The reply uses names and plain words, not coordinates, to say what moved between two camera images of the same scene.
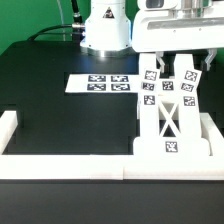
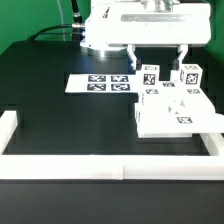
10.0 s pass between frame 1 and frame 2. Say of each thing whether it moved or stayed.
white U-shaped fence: stayed
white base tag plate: stayed
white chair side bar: stayed
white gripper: moved
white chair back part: moved
